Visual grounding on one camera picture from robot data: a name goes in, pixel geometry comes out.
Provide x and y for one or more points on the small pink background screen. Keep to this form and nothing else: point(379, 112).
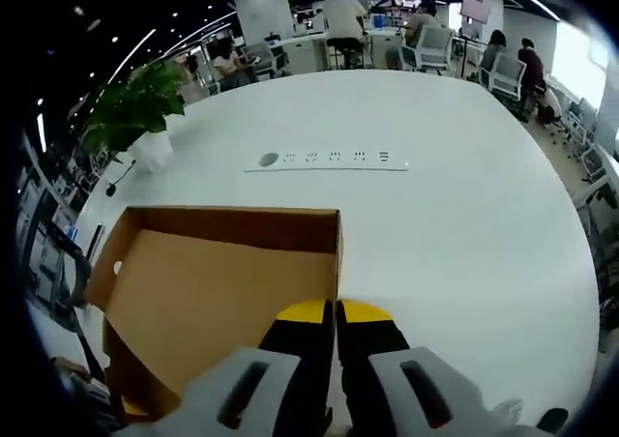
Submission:
point(476, 10)

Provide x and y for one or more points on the potted green plant white pot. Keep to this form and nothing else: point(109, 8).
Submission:
point(135, 113)

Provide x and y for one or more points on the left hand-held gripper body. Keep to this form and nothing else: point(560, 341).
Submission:
point(94, 403)

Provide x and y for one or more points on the black stool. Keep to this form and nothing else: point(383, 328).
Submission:
point(343, 45)

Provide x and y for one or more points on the person's left hand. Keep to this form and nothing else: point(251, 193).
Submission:
point(70, 369)

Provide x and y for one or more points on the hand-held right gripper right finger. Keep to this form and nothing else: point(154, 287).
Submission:
point(362, 374)

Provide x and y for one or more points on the white office chair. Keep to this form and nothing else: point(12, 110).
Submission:
point(508, 74)
point(435, 45)

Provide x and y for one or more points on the brown cardboard shoe box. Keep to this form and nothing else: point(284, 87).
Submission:
point(217, 287)

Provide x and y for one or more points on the white flat device black top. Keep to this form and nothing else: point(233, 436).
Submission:
point(96, 241)

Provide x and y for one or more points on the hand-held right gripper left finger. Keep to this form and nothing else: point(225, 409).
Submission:
point(309, 374)

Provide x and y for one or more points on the black computer mouse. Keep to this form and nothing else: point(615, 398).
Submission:
point(553, 420)

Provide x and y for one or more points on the white table socket panel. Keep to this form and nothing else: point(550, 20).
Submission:
point(338, 164)

